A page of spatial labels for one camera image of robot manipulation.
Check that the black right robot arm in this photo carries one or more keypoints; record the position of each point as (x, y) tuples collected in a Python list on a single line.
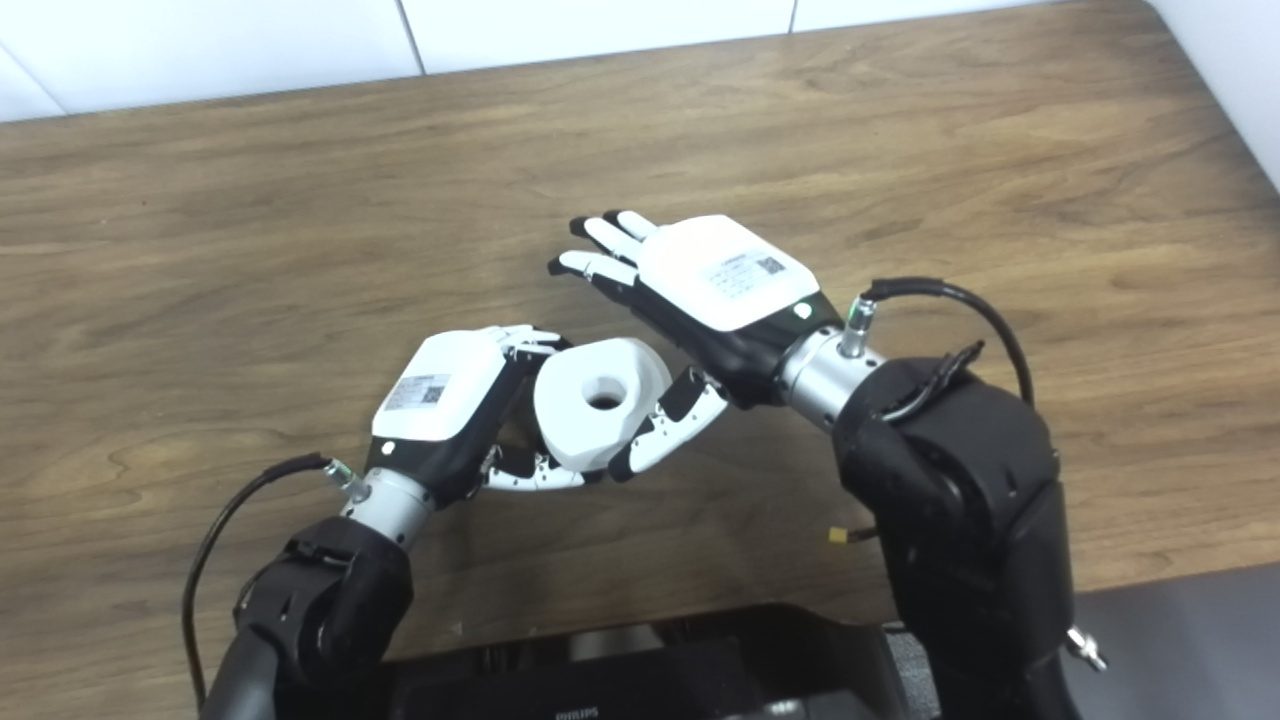
[(960, 500)]

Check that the white and black left hand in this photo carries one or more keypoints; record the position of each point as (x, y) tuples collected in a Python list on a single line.
[(440, 390)]

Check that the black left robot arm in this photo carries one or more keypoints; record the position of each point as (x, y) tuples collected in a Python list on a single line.
[(320, 600)]

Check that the white and black right hand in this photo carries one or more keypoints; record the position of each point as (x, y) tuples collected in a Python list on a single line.
[(720, 270)]

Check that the round white piece with holes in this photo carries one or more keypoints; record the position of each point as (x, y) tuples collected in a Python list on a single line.
[(580, 420)]

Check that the black robot torso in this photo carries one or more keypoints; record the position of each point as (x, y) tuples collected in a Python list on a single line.
[(650, 675)]

